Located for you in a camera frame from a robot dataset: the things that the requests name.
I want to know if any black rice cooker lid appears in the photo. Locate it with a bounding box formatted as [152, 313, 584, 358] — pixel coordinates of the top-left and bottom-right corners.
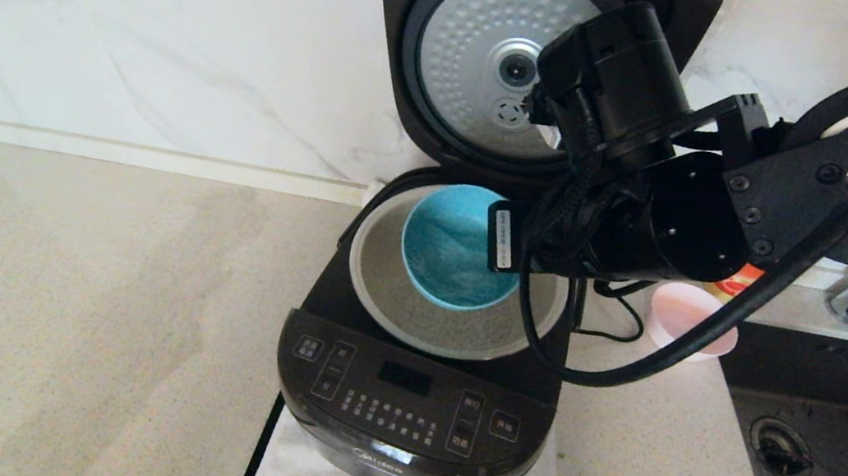
[347, 0, 726, 202]

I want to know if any pink plastic bowl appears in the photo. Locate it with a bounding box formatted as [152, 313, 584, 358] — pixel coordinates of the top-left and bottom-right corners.
[643, 279, 746, 367]

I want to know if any teal plastic bowl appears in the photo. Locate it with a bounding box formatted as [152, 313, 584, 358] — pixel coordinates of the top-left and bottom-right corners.
[392, 176, 535, 320]

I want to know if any white raw rice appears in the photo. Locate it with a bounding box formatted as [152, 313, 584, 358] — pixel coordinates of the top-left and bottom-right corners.
[385, 267, 534, 361]

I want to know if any grey inner pot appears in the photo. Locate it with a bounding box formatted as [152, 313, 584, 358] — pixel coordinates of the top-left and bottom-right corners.
[336, 173, 582, 374]

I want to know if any black rice cooker base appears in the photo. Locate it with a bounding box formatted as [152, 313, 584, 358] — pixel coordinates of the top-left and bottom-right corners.
[260, 151, 602, 476]

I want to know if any yellow capped detergent bottle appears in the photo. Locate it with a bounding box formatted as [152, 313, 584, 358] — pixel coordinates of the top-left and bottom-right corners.
[710, 258, 767, 307]

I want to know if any metal sink drain strainer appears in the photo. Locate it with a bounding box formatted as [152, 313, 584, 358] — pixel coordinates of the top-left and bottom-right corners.
[744, 413, 822, 476]

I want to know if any black strip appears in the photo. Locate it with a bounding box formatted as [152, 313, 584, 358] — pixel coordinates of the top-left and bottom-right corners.
[235, 387, 287, 476]

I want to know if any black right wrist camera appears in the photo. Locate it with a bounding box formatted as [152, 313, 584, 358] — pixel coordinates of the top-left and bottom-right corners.
[523, 18, 616, 143]

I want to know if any black power cord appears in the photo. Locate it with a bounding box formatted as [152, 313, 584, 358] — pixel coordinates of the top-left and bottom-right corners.
[574, 270, 651, 346]

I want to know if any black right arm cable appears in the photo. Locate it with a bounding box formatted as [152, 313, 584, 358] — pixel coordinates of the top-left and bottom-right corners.
[505, 30, 848, 424]

